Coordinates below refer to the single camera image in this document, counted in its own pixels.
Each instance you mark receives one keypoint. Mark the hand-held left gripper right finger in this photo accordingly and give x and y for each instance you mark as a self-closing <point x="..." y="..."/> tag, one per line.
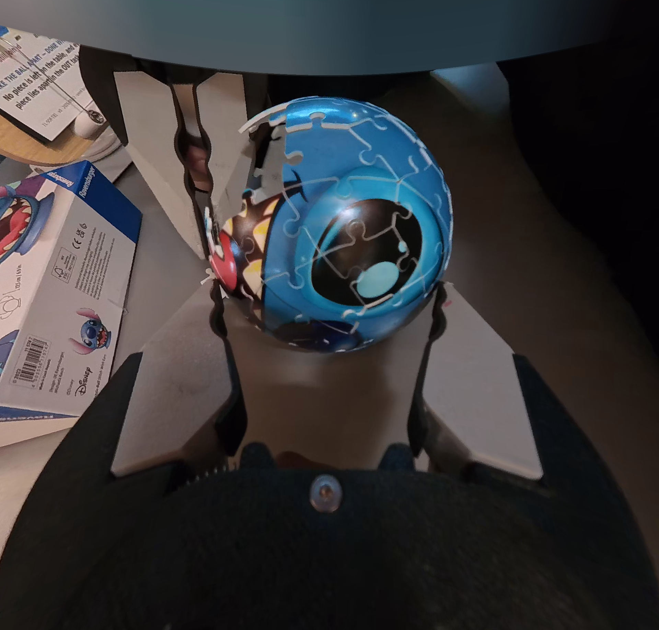
<point x="473" y="388"/>

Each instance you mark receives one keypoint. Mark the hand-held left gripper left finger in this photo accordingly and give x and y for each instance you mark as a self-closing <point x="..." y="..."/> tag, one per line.
<point x="175" y="383"/>

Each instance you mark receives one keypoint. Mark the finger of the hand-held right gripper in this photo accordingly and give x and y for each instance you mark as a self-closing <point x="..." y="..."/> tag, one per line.
<point x="226" y="125"/>
<point x="149" y="135"/>

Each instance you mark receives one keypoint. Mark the blue puzzle ball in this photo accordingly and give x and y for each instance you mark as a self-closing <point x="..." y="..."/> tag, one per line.
<point x="360" y="202"/>

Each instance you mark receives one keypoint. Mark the printed puzzle box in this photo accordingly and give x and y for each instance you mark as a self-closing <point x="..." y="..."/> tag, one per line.
<point x="77" y="280"/>

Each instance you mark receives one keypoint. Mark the person's right hand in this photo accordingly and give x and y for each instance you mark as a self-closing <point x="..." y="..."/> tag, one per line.
<point x="198" y="164"/>

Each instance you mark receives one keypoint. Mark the white document stand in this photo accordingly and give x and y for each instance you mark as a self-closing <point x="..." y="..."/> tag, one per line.
<point x="100" y="146"/>

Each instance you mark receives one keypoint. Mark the printed instruction sheet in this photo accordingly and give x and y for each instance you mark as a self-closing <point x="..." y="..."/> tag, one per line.
<point x="36" y="89"/>

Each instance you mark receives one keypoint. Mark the printed cardboard box base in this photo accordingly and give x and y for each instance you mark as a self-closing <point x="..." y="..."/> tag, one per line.
<point x="31" y="429"/>

